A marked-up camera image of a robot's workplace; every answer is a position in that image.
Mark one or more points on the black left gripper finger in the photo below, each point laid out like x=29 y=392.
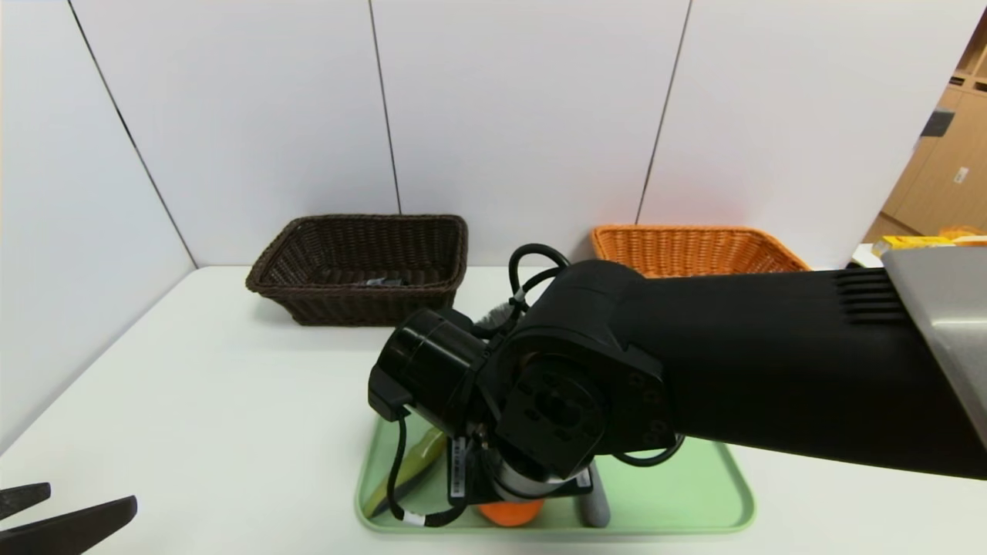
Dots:
x=23 y=499
x=69 y=528

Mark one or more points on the dark brown wicker basket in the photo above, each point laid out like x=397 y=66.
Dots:
x=347 y=247

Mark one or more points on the orange packaged snack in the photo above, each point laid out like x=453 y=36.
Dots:
x=964 y=231

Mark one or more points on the orange wicker basket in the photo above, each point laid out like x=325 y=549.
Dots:
x=694 y=247

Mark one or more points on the black sign plate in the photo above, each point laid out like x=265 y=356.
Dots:
x=935 y=123

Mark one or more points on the white wall socket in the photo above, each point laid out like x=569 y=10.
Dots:
x=960 y=175

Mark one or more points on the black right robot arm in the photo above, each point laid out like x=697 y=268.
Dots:
x=771 y=362

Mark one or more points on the yellow cardboard box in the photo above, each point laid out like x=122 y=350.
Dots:
x=910 y=242

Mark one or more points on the green plastic tray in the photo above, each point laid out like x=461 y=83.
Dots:
x=694 y=493

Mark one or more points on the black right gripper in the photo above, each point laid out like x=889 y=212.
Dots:
x=463 y=479

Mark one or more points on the wooden cabinet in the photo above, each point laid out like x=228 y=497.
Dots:
x=925 y=189

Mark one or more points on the black cosmetic tube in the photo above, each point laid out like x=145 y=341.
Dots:
x=383 y=282

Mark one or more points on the orange fruit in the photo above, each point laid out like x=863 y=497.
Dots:
x=509 y=512

